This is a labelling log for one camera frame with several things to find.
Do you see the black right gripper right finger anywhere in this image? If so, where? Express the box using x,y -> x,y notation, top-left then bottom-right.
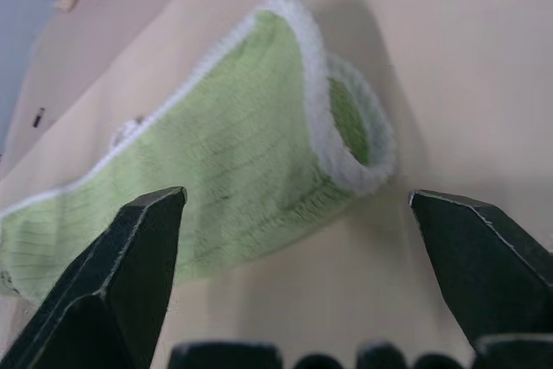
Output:
408,189 -> 553,351

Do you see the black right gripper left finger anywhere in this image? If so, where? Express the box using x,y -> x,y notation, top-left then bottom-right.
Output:
0,186 -> 188,369

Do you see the green white-trimmed sock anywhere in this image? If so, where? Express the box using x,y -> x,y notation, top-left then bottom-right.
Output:
0,0 -> 397,305

